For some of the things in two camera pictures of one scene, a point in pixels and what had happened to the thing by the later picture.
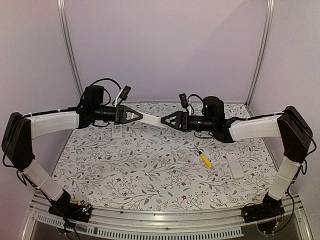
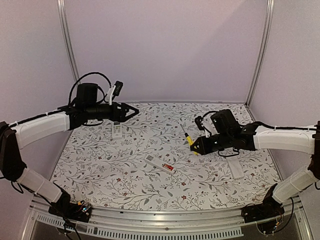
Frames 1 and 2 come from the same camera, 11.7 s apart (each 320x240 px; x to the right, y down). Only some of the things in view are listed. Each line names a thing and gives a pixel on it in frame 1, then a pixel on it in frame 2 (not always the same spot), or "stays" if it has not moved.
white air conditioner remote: (117, 131) stays
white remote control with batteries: (153, 119) to (163, 166)
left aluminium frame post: (68, 46) stays
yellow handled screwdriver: (205, 159) to (189, 140)
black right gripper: (181, 118) to (203, 148)
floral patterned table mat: (140, 166) stays
